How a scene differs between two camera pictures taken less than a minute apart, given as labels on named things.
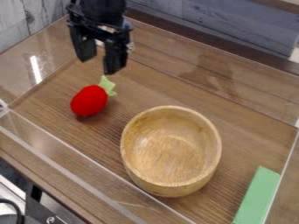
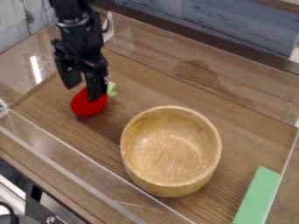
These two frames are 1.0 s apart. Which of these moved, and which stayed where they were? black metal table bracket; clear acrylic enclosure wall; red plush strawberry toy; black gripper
Moved: black gripper
Stayed: red plush strawberry toy; clear acrylic enclosure wall; black metal table bracket
